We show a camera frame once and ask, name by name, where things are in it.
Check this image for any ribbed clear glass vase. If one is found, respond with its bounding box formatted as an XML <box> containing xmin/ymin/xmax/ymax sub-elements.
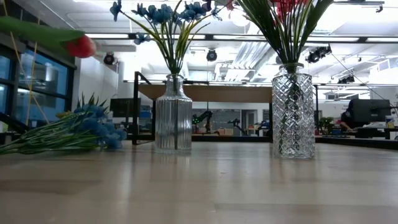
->
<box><xmin>154</xmin><ymin>73</ymin><xmax>193</xmax><ymax>154</ymax></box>

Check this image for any wooden shelf with black legs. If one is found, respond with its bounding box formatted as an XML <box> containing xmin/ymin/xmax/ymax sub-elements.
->
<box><xmin>132</xmin><ymin>71</ymin><xmax>320</xmax><ymax>146</ymax></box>

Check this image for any person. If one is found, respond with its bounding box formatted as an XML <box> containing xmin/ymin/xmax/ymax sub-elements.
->
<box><xmin>339</xmin><ymin>100</ymin><xmax>355</xmax><ymax>131</ymax></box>

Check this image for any black framed window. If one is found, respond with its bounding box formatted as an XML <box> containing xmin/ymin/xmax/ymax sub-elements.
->
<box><xmin>0</xmin><ymin>46</ymin><xmax>77</xmax><ymax>125</ymax></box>

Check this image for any diamond-cut clear glass vase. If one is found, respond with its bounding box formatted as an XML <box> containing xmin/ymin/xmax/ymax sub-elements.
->
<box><xmin>272</xmin><ymin>63</ymin><xmax>317</xmax><ymax>160</ymax></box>

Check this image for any green succulent plant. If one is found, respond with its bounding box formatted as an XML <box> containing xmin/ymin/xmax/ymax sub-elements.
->
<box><xmin>74</xmin><ymin>92</ymin><xmax>109</xmax><ymax>110</ymax></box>

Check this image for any purple artificial flower bunch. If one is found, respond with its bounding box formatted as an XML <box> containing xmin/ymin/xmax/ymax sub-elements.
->
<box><xmin>201</xmin><ymin>0</ymin><xmax>292</xmax><ymax>68</ymax></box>

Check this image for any orange artificial tulip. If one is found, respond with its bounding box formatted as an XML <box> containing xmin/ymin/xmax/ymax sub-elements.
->
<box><xmin>0</xmin><ymin>15</ymin><xmax>97</xmax><ymax>60</ymax></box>

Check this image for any blue artificial flower bunch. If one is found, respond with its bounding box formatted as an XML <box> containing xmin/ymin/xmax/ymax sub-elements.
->
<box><xmin>0</xmin><ymin>104</ymin><xmax>127</xmax><ymax>156</ymax></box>
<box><xmin>109</xmin><ymin>0</ymin><xmax>223</xmax><ymax>150</ymax></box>

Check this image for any long ceiling strip light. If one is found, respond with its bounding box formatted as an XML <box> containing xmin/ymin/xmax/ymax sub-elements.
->
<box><xmin>85</xmin><ymin>32</ymin><xmax>398</xmax><ymax>43</ymax></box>

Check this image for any black computer monitor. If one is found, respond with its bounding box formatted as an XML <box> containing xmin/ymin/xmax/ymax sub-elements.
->
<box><xmin>352</xmin><ymin>98</ymin><xmax>392</xmax><ymax>123</ymax></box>
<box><xmin>109</xmin><ymin>98</ymin><xmax>141</xmax><ymax>125</ymax></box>

